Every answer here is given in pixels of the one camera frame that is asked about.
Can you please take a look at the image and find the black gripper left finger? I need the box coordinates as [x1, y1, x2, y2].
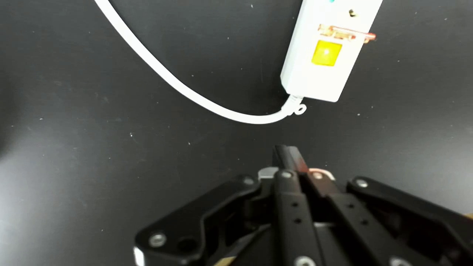
[133, 143, 322, 266]

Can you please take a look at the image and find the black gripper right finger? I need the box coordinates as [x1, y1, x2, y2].
[288, 144, 473, 266]

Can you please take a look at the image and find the white power strip cable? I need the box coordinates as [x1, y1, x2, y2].
[93, 0, 309, 125]

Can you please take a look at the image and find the white power strip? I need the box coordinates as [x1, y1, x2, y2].
[279, 0, 384, 105]

